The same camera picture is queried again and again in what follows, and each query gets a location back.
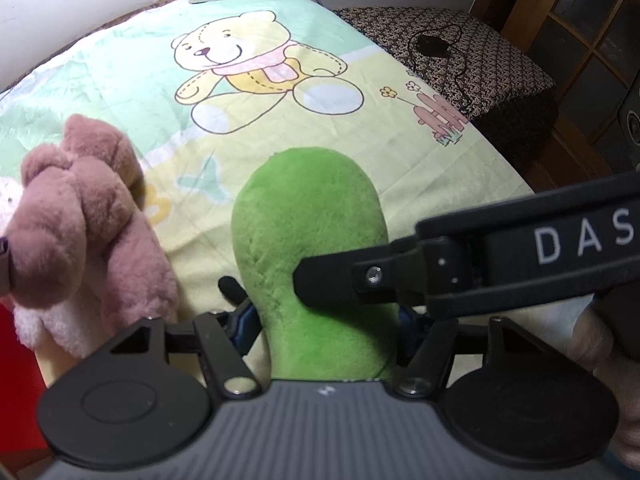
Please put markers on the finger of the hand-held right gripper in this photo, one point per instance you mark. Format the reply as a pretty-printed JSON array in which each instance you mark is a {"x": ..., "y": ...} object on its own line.
[{"x": 340, "y": 280}]

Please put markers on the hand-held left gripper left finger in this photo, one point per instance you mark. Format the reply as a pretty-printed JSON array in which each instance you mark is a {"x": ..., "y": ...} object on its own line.
[{"x": 246, "y": 322}]

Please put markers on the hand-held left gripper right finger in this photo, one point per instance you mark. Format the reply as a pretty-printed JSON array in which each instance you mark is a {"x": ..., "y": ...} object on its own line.
[{"x": 407, "y": 327}]

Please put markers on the green plush toy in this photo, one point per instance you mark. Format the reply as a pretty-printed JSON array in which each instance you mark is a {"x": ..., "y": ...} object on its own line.
[{"x": 310, "y": 210}]

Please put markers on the white plush toy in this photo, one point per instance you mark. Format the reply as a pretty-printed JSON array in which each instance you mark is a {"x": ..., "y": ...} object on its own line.
[{"x": 55, "y": 330}]

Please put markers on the mauve teddy bear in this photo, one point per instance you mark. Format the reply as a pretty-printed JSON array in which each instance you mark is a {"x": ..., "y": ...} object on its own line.
[{"x": 90, "y": 210}]

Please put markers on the red cardboard box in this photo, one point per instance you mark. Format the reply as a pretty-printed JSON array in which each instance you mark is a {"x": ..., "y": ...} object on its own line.
[{"x": 20, "y": 400}]

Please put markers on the person's right hand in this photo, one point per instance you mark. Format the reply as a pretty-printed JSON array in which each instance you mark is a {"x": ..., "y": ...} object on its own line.
[{"x": 592, "y": 335}]

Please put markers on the black speaker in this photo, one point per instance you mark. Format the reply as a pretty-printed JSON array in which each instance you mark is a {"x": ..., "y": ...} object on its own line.
[{"x": 631, "y": 125}]

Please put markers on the bear print bed sheet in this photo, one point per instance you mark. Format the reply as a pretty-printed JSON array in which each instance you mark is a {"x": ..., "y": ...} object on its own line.
[{"x": 325, "y": 60}]

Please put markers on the wooden glass-pane cabinet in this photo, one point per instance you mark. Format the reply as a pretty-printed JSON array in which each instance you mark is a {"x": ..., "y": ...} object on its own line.
[{"x": 520, "y": 15}]

